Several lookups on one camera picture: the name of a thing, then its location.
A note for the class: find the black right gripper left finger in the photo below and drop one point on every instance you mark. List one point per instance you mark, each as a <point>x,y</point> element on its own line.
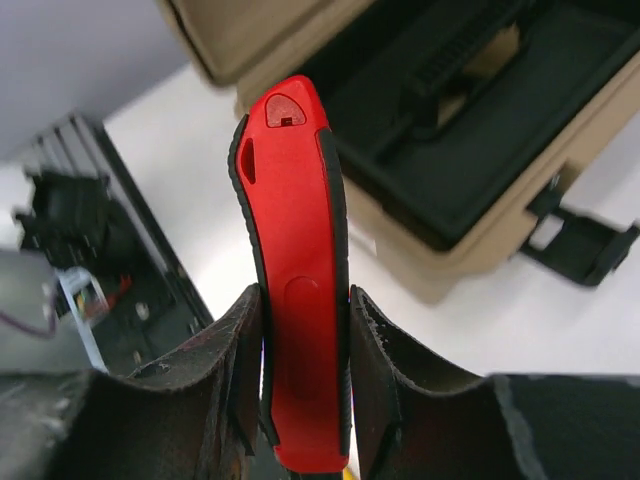
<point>191,414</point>

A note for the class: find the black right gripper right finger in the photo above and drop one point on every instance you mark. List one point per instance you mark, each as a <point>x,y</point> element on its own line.
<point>419,416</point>

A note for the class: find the red utility knife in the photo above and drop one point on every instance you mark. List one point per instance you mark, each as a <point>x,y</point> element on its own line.
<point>285,170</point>

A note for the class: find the tan plastic tool box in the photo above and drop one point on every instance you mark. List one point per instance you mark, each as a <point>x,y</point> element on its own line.
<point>251,45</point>

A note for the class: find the black tool box tray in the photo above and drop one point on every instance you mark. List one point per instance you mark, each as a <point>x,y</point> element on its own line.
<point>437,146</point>

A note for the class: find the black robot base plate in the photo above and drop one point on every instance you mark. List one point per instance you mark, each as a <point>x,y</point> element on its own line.
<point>86,211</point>

